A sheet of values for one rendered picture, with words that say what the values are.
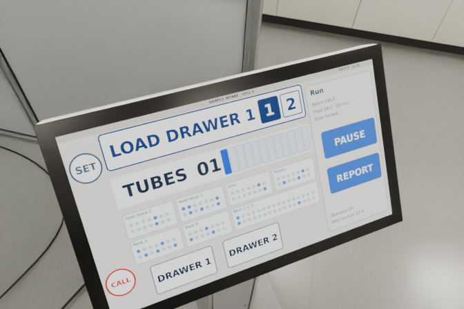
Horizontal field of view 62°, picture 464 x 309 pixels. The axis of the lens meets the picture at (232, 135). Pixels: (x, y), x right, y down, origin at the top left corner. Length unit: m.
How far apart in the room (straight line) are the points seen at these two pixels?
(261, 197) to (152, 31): 0.85
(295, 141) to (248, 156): 0.08
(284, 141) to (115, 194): 0.25
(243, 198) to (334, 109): 0.20
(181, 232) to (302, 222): 0.19
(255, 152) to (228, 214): 0.10
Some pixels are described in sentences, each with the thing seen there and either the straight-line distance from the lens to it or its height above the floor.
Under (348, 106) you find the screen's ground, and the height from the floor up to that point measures 1.13.
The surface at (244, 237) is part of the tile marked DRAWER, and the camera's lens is 0.61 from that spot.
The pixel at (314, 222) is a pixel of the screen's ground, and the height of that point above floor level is 1.00.
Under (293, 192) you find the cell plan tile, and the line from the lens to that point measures 0.62.
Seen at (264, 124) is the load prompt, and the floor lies 1.14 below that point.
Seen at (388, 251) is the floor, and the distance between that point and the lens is 1.85.
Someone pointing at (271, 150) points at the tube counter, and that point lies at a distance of 0.58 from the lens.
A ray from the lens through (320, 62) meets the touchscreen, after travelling 0.61.
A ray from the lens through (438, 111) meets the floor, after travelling 2.50.
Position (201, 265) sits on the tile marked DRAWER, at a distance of 0.61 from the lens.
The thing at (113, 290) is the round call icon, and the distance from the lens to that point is 0.60.
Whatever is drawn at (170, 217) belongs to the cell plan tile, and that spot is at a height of 1.07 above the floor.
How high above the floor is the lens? 1.57
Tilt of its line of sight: 50 degrees down
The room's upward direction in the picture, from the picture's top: 3 degrees clockwise
